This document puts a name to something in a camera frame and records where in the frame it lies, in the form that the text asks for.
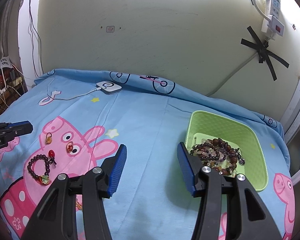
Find white charger cable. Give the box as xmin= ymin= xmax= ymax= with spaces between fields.
xmin=46 ymin=76 xmax=102 ymax=101

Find pile of beaded bracelets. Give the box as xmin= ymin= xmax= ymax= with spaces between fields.
xmin=189 ymin=138 xmax=246 ymax=177

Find hanging thin wires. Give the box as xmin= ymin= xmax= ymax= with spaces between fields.
xmin=26 ymin=0 xmax=44 ymax=79

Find white power strip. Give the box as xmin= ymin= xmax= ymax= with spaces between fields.
xmin=261 ymin=0 xmax=285 ymax=40

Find red bead pendant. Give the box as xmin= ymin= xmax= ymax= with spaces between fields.
xmin=48 ymin=150 xmax=57 ymax=165

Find white power strip cord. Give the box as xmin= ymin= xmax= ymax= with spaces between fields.
xmin=206 ymin=38 xmax=270 ymax=97

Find amber ring pendant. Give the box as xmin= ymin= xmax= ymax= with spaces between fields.
xmin=45 ymin=133 xmax=52 ymax=145

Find green plastic basket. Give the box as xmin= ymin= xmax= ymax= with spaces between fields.
xmin=185 ymin=111 xmax=268 ymax=192

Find white square charger device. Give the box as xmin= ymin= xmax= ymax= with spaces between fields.
xmin=96 ymin=81 xmax=122 ymax=95

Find dark red bead bracelet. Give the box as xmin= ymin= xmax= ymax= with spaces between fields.
xmin=27 ymin=154 xmax=53 ymax=186

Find blue cartoon pig bedsheet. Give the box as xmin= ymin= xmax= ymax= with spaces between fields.
xmin=0 ymin=69 xmax=295 ymax=239

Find orange round pendant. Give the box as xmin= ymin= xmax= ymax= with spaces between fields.
xmin=66 ymin=141 xmax=74 ymax=153

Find cluttered side shelf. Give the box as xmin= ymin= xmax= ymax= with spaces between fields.
xmin=0 ymin=56 xmax=27 ymax=115

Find black tape cross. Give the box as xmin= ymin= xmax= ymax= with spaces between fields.
xmin=241 ymin=26 xmax=289 ymax=81

